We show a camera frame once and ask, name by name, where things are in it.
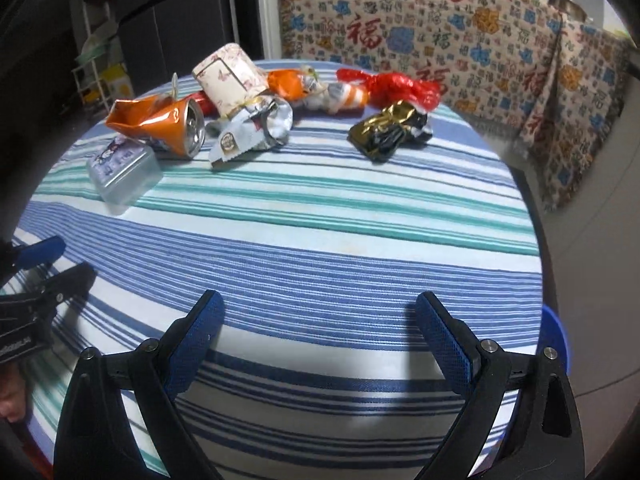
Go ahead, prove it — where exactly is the floral paper box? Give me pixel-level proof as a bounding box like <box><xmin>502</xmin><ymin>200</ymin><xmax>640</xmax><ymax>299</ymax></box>
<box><xmin>192</xmin><ymin>42</ymin><xmax>271</xmax><ymax>116</ymax></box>

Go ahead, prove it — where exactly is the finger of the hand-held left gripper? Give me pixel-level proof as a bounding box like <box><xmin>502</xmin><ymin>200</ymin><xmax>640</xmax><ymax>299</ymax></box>
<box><xmin>0</xmin><ymin>263</ymin><xmax>97</xmax><ymax>311</ymax></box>
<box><xmin>0</xmin><ymin>236</ymin><xmax>67</xmax><ymax>278</ymax></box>

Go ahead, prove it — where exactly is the crushed orange drink can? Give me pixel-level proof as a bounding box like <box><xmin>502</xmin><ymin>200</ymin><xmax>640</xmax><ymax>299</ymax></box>
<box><xmin>105</xmin><ymin>95</ymin><xmax>207</xmax><ymax>161</ymax></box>

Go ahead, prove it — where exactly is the white wire rack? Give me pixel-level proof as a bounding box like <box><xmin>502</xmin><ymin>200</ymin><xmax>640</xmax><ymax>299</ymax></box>
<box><xmin>72</xmin><ymin>0</ymin><xmax>136</xmax><ymax>111</ymax></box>

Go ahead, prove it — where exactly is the person's left hand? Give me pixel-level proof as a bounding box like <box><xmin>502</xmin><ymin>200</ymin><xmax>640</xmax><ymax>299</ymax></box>
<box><xmin>0</xmin><ymin>367</ymin><xmax>28</xmax><ymax>423</ymax></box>

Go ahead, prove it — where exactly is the striped blue green tablecloth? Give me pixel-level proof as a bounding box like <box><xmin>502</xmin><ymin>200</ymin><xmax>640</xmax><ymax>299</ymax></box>
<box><xmin>7</xmin><ymin>60</ymin><xmax>546</xmax><ymax>480</ymax></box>

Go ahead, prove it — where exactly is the crushed white red paper cup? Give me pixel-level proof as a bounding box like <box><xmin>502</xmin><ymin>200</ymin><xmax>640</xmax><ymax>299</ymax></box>
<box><xmin>307</xmin><ymin>81</ymin><xmax>369</xmax><ymax>112</ymax></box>

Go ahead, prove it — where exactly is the black gold snack wrapper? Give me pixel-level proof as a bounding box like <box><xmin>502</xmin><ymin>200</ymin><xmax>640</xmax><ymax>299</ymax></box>
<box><xmin>348</xmin><ymin>100</ymin><xmax>433</xmax><ymax>162</ymax></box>

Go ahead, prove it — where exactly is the red plastic bag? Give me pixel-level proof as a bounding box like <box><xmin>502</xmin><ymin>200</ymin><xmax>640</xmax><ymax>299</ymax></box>
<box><xmin>336</xmin><ymin>67</ymin><xmax>442</xmax><ymax>113</ymax></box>

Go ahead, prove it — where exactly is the clear plastic box purple label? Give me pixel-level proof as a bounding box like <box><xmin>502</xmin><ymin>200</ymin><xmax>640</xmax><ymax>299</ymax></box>
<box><xmin>86</xmin><ymin>136</ymin><xmax>163</xmax><ymax>211</ymax></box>

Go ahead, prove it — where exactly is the yellow cardboard box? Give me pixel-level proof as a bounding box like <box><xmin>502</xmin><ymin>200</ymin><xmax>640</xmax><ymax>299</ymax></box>
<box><xmin>102</xmin><ymin>62</ymin><xmax>134</xmax><ymax>101</ymax></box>

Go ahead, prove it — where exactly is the steel pot with lid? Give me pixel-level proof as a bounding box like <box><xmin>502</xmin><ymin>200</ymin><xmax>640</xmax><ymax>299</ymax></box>
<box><xmin>547</xmin><ymin>0</ymin><xmax>596</xmax><ymax>23</ymax></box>

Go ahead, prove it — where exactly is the silver snack wrapper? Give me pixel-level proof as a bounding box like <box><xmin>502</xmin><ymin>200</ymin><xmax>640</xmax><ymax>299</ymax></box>
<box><xmin>206</xmin><ymin>97</ymin><xmax>294</xmax><ymax>171</ymax></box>

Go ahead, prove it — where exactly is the dark refrigerator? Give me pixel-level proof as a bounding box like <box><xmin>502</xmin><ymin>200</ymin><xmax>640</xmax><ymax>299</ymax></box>
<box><xmin>107</xmin><ymin>0</ymin><xmax>263</xmax><ymax>106</ymax></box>

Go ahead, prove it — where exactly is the printed blanket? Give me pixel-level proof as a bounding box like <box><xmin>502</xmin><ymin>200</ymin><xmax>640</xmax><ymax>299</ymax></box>
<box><xmin>275</xmin><ymin>0</ymin><xmax>628</xmax><ymax>211</ymax></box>

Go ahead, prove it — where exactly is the orange foil snack wrapper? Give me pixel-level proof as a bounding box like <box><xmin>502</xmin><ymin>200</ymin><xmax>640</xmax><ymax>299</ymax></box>
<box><xmin>267</xmin><ymin>67</ymin><xmax>328</xmax><ymax>103</ymax></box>

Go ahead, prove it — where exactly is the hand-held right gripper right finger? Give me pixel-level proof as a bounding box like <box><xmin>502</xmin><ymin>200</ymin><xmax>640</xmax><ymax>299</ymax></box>
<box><xmin>415</xmin><ymin>291</ymin><xmax>586</xmax><ymax>480</ymax></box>

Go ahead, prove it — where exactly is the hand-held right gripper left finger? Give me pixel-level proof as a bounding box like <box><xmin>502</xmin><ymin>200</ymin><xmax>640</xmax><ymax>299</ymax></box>
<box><xmin>52</xmin><ymin>290</ymin><xmax>226</xmax><ymax>480</ymax></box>

